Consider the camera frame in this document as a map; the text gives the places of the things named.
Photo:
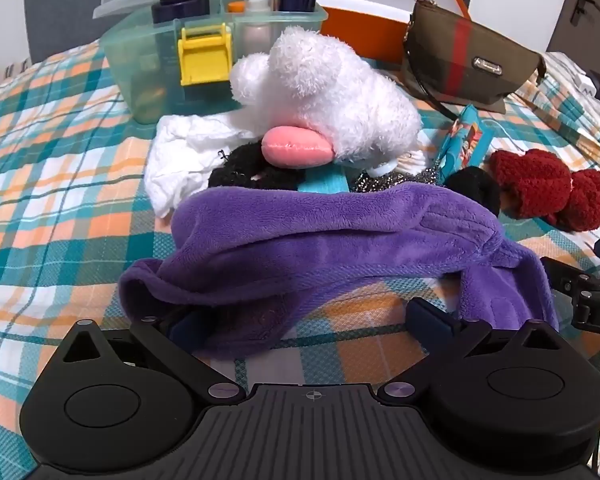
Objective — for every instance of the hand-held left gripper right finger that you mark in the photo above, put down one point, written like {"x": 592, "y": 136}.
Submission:
{"x": 426, "y": 319}

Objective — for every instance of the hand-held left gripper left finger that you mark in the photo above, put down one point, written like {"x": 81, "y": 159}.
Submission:
{"x": 182, "y": 331}

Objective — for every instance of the purple plush towel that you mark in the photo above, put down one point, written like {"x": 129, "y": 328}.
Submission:
{"x": 305, "y": 245}

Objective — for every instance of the orange box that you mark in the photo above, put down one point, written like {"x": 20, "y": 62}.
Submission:
{"x": 360, "y": 30}

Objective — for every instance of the red fuzzy knit cloth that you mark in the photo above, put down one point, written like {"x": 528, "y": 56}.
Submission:
{"x": 530, "y": 180}

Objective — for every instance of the black pompom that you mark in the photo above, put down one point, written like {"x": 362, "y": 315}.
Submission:
{"x": 475, "y": 187}

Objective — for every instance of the colourful cartoon print packet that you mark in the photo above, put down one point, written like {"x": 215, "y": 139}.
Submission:
{"x": 462, "y": 140}

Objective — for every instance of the black fuzzy scrunchie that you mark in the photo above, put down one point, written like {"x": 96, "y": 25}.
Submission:
{"x": 240, "y": 172}

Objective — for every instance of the teal packet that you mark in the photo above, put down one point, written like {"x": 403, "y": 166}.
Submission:
{"x": 325, "y": 181}

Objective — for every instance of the white cloth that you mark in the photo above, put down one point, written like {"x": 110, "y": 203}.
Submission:
{"x": 180, "y": 160}

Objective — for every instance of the plaid blanket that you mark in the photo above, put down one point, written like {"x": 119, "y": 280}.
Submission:
{"x": 55, "y": 210}

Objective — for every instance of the olive striped pouch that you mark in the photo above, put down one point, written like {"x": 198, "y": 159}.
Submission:
{"x": 445, "y": 60}

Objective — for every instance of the white plush toy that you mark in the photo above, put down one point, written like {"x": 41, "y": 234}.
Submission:
{"x": 330, "y": 85}

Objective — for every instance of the clear plastic storage box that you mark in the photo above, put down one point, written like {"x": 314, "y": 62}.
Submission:
{"x": 130, "y": 75}

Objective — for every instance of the striped bed sheet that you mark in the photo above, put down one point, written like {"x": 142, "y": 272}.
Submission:
{"x": 0, "y": 77}

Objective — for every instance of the white plastic bottle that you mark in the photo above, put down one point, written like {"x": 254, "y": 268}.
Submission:
{"x": 258, "y": 20}

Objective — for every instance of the dark blue capped jar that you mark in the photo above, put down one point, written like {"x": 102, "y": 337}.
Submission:
{"x": 180, "y": 7}

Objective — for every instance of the orange capped bottle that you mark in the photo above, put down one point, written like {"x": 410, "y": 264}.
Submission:
{"x": 236, "y": 6}

